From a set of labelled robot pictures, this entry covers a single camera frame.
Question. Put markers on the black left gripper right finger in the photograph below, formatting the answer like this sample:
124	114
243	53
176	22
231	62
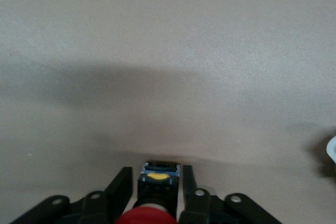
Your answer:
207	205

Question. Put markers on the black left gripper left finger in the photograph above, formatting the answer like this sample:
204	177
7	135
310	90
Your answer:
105	203

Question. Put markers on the red mushroom push button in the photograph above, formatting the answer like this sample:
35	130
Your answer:
157	190

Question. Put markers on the white object at edge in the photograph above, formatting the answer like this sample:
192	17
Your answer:
331	150

